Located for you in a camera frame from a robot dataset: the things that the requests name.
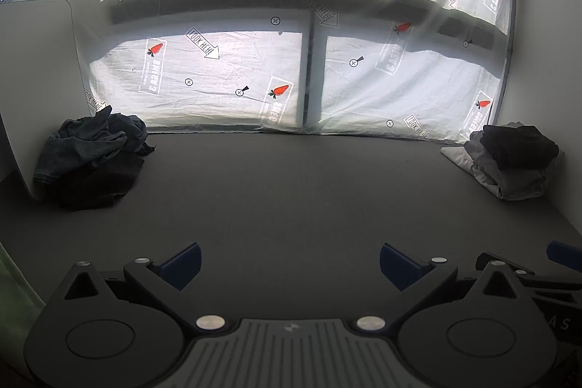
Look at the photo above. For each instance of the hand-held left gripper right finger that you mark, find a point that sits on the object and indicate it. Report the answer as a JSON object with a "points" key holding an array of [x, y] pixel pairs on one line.
{"points": [[400, 267]]}

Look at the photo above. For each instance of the blue denim jeans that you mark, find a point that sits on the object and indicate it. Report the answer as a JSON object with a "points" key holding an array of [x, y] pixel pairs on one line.
{"points": [[82, 142]]}

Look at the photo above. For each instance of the white printed curtain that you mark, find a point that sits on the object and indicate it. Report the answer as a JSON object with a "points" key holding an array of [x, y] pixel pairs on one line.
{"points": [[204, 74]]}

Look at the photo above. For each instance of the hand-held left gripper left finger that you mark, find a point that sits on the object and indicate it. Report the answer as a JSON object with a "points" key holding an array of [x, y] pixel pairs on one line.
{"points": [[182, 265]]}

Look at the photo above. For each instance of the folded grey garment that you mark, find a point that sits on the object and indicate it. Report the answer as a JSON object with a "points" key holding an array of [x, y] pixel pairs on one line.
{"points": [[514, 185]]}

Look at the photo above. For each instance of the white board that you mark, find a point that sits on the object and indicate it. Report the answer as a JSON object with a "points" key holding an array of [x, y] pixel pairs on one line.
{"points": [[36, 74]]}

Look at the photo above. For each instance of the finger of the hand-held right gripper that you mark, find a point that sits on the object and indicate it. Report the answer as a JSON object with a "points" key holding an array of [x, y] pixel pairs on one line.
{"points": [[523, 266], [566, 252]]}

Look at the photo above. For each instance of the folded black garment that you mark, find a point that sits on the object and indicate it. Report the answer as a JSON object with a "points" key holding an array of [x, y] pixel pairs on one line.
{"points": [[518, 147]]}

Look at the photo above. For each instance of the folded white garment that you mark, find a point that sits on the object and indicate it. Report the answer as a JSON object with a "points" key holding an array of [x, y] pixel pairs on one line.
{"points": [[457, 158]]}

